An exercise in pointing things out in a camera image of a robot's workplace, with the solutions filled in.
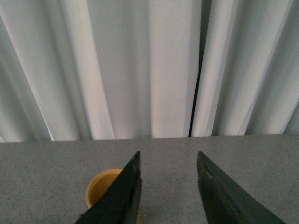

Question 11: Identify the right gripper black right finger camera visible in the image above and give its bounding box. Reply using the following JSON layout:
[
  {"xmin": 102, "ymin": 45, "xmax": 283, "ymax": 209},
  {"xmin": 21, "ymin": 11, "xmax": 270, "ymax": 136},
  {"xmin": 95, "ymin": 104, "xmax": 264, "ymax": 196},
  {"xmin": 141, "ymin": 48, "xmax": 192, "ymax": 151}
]
[{"xmin": 197, "ymin": 151, "xmax": 284, "ymax": 224}]

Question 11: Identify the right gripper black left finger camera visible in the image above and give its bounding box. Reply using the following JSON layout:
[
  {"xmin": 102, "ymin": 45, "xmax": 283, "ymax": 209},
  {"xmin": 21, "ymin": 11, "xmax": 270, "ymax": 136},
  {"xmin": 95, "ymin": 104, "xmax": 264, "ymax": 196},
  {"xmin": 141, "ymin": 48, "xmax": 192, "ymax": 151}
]
[{"xmin": 76, "ymin": 151, "xmax": 142, "ymax": 224}]

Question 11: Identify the wooden bamboo chopstick holder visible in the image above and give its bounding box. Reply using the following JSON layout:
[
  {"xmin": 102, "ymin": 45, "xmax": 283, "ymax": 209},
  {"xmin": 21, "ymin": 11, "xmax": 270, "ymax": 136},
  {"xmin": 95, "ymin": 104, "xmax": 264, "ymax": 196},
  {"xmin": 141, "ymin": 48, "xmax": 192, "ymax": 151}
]
[{"xmin": 85, "ymin": 168, "xmax": 142, "ymax": 224}]

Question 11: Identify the white pleated curtain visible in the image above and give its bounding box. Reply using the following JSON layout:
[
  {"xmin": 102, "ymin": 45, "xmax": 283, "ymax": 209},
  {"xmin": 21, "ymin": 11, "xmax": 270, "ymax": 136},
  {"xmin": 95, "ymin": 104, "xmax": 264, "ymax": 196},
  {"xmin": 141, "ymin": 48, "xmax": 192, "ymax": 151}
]
[{"xmin": 0, "ymin": 0, "xmax": 299, "ymax": 142}]

